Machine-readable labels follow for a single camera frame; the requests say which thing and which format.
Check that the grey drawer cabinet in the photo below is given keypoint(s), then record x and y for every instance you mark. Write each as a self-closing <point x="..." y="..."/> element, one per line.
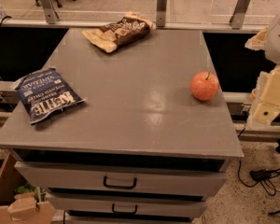
<point x="138" y="112"/>

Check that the metal bracket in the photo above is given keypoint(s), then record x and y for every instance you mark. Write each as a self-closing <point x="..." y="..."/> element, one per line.
<point x="161" y="13"/>
<point x="238" y="16"/>
<point x="49" y="11"/>

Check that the red apple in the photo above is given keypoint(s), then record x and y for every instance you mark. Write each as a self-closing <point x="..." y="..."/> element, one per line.
<point x="204" y="86"/>

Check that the middle metal bracket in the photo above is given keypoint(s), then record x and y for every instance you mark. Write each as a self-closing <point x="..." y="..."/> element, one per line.
<point x="161" y="13"/>

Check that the brown snack bag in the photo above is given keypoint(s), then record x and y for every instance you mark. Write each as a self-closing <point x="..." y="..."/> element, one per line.
<point x="113" y="36"/>

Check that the grey drawer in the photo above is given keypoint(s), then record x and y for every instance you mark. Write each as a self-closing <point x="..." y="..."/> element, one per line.
<point x="108" y="205"/>
<point x="90" y="177"/>

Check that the right metal bracket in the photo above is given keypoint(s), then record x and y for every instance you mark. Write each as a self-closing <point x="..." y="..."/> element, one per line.
<point x="238" y="16"/>

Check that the blue kettle chips bag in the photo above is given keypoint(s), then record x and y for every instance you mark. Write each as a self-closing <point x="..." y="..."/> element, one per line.
<point x="44" y="93"/>

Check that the middle grey drawer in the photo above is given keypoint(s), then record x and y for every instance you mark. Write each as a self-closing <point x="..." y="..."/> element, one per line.
<point x="108" y="205"/>

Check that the black power adapter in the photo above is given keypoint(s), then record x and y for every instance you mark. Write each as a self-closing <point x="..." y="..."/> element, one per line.
<point x="260" y="175"/>

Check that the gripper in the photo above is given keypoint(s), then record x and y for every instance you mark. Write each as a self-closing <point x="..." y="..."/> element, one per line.
<point x="278" y="42"/>

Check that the left metal bracket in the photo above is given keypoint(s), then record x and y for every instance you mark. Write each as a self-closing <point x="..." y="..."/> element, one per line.
<point x="49" y="11"/>

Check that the black middle drawer handle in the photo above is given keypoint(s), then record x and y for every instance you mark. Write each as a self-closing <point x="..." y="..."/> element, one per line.
<point x="124" y="209"/>

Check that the black top drawer handle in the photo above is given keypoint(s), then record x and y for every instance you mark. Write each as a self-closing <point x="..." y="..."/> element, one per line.
<point x="130" y="184"/>

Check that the black drawer handle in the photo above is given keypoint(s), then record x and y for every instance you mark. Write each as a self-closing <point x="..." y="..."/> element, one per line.
<point x="130" y="184"/>
<point x="124" y="209"/>

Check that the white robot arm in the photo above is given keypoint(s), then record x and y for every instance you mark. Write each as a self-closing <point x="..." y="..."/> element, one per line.
<point x="267" y="39"/>

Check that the top grey drawer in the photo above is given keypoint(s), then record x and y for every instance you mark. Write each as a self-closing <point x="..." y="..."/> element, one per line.
<point x="90" y="177"/>

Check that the cardboard box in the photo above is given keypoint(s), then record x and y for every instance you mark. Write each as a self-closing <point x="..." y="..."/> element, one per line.
<point x="18" y="208"/>

